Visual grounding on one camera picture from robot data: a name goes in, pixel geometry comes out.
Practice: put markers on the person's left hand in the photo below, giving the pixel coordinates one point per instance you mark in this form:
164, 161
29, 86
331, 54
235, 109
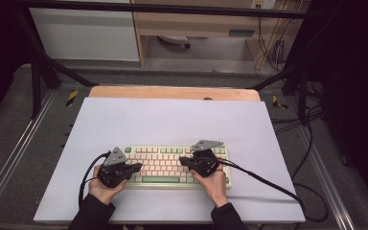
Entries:
103, 193

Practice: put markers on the person's right hand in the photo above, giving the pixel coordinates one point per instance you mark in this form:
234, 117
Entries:
215, 190

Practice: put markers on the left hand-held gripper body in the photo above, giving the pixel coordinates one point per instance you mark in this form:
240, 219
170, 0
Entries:
113, 175

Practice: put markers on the black metal stand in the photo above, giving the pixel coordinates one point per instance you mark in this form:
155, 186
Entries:
303, 96
36, 83

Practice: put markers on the white wall socket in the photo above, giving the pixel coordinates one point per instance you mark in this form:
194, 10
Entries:
263, 4

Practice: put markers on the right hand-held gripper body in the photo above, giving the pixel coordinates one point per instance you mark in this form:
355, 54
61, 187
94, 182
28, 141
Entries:
206, 164

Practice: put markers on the aluminium rail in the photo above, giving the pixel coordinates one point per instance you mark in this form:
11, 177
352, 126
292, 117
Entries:
16, 156
329, 188

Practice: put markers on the wooden board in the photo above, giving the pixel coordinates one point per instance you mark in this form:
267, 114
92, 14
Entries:
172, 93

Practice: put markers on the black horizontal metal bar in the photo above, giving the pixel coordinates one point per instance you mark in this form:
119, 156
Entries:
172, 8

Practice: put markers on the white cabinet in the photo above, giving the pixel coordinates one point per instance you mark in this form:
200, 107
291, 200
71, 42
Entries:
86, 35

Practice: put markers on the grey chair base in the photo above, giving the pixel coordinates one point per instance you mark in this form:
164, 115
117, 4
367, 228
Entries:
174, 39

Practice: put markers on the white board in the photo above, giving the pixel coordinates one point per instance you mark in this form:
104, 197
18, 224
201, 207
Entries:
172, 124

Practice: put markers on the cream pink green keyboard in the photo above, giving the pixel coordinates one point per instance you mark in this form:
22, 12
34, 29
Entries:
163, 159

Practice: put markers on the light wooden desk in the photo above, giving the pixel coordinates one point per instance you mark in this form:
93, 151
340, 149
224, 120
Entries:
188, 24

